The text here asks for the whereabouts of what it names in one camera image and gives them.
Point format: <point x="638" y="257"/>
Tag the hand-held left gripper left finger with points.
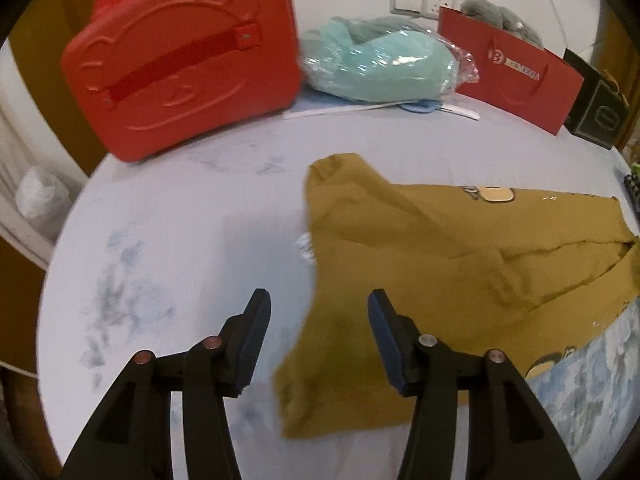
<point x="251" y="340"/>

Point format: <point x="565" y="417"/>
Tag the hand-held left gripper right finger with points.
<point x="387" y="340"/>

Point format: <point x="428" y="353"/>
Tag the mustard yellow printed shirt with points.
<point x="450" y="245"/>

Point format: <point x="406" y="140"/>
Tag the light blue round tag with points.
<point x="424" y="106"/>

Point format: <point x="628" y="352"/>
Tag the white paper sheet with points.
<point x="345" y="107"/>

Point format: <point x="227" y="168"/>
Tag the white plastic bag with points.
<point x="40" y="192"/>

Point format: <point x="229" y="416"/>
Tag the teal plush in plastic bag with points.
<point x="385" y="62"/>

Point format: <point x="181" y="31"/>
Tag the red plastic carry case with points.
<point x="190" y="55"/>

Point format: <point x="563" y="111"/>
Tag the red paper gift bag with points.
<point x="515" y="77"/>

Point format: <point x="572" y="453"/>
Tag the dark green gift box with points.
<point x="597" y="105"/>

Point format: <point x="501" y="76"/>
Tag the grey plush toy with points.
<point x="502" y="16"/>

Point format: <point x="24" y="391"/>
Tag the white wall socket panel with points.
<point x="425" y="0"/>

